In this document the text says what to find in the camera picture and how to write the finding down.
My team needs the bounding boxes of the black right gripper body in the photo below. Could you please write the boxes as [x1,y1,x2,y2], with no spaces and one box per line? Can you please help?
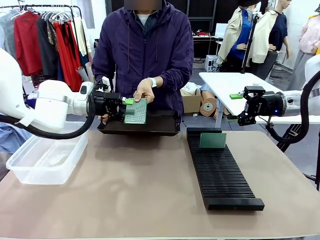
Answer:
[256,91,286,117]

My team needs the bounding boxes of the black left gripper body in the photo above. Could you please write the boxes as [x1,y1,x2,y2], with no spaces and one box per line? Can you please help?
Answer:
[93,91,115,117]

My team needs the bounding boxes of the green circuit board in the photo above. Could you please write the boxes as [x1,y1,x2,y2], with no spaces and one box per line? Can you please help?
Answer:
[123,97,148,125]
[199,132,227,150]

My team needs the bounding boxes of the black plastic tray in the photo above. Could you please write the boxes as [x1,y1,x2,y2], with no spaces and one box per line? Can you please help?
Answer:
[96,109,181,137]

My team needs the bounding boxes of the person's left forearm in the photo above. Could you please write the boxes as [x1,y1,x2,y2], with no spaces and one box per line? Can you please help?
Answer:
[154,63,194,92]

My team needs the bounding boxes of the person's right forearm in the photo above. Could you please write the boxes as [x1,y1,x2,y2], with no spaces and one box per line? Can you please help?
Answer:
[91,49,117,95]

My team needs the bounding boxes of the person's left hand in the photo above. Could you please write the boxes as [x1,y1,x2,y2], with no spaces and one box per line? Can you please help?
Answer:
[133,77,156,105]

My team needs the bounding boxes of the white table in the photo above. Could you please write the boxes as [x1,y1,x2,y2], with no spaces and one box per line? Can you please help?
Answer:
[198,71,320,128]

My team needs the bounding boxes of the beige paper roll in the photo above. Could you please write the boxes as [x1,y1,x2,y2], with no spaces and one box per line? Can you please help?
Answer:
[76,66,87,82]
[84,61,95,79]

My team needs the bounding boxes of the flesh-coloured mannequin torso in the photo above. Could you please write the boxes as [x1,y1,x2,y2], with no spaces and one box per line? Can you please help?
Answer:
[199,83,217,100]

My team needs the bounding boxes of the brown cardboard spool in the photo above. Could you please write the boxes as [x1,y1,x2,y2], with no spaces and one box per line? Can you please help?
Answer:
[199,96,219,118]

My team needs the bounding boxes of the black tripod legs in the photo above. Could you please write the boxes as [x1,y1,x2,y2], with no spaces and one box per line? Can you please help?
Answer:
[276,123,320,192]

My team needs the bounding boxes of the black tripod pole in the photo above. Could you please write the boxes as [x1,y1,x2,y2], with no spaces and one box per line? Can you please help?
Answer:
[241,12,261,75]

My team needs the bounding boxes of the white plastic crate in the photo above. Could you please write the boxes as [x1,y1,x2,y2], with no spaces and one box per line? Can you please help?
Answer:
[204,54,220,73]

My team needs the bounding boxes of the person in purple jacket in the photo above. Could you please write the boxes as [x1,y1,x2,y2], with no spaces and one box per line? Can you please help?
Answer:
[91,0,195,118]

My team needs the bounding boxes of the red dress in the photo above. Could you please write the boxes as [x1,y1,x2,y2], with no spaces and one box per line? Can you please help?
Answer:
[53,21,84,92]

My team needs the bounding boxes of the cardboard box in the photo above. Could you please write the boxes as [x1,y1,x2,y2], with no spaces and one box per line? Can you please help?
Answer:
[180,87,203,117]

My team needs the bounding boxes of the mannequin with blue shirt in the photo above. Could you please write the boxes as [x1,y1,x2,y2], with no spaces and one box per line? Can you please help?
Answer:
[216,0,258,68]

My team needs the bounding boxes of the mannequin with navy top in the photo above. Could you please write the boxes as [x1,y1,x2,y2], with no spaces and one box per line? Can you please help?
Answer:
[251,0,292,76]

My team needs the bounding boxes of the black slotted PCB rack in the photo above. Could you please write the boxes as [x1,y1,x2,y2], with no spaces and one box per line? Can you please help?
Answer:
[186,127,265,211]

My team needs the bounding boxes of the white monitor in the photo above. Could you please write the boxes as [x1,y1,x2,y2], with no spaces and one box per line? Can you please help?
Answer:
[214,22,229,38]

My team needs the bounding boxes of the cream garment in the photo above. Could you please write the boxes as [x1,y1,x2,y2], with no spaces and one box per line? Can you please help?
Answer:
[73,16,88,57]

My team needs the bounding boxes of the dark grey garment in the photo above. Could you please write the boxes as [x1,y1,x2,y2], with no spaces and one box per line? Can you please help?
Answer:
[36,16,60,81]

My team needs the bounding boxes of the clear plastic storage box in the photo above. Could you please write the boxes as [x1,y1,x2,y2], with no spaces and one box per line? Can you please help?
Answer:
[5,121,90,186]

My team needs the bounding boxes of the mannequin with pink top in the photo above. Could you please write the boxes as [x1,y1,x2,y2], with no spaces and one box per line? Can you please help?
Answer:
[298,14,320,55]

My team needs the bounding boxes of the black metal shelf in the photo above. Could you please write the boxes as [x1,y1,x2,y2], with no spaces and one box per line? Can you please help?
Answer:
[187,0,218,58]

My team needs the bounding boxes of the red shirt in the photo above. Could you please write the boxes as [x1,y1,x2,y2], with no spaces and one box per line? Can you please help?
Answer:
[13,11,43,77]

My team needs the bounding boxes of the light blue cloth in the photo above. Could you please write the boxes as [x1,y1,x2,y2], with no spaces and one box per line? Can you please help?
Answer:
[0,119,33,155]

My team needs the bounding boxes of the black metal clothes rack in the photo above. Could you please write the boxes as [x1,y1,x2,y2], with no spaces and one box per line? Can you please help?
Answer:
[0,4,84,76]

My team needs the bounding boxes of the pale grey-blue garment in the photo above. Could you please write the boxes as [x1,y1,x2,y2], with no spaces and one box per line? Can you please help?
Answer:
[0,9,18,61]

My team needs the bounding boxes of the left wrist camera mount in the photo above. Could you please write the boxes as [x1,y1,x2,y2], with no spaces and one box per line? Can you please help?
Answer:
[96,76,111,93]

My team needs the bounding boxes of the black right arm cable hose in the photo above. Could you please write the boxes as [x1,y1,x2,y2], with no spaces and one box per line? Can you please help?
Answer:
[265,71,320,145]

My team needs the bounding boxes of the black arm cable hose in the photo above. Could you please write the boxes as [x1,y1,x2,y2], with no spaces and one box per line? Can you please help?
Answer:
[0,96,97,140]
[265,71,320,145]

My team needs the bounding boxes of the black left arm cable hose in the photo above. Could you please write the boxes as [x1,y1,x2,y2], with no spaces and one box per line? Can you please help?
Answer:
[0,96,97,140]

